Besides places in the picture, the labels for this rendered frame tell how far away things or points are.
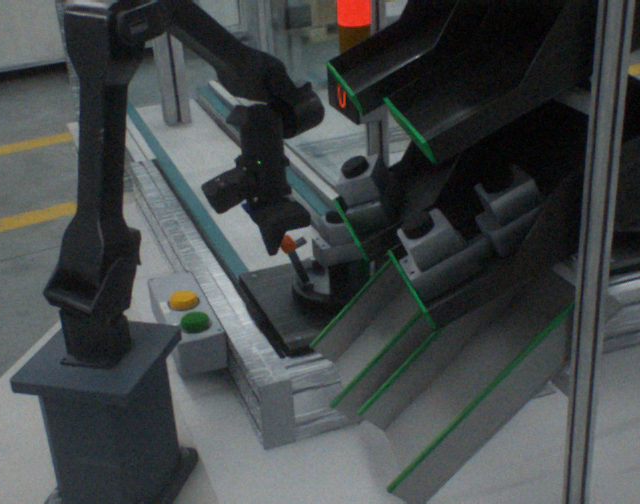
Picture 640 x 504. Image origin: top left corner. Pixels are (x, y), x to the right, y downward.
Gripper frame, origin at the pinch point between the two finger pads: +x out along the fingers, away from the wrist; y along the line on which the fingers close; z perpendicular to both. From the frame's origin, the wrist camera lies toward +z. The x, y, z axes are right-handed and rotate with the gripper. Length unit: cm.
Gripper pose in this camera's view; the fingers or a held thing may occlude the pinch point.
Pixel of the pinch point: (270, 232)
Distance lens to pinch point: 128.7
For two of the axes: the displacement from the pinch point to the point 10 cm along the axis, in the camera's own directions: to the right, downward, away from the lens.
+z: -9.3, 2.0, -3.0
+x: 0.6, 9.0, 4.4
